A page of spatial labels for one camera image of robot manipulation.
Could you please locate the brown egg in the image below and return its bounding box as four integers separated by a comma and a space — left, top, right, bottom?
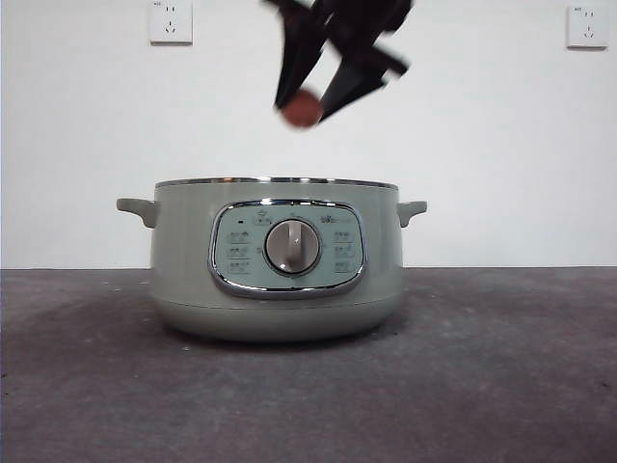
281, 89, 325, 128

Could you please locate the white wall socket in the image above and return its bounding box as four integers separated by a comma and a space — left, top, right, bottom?
148, 0, 195, 47
565, 5, 609, 51

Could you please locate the pale green electric pot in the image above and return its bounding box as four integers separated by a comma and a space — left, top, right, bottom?
115, 177, 429, 344

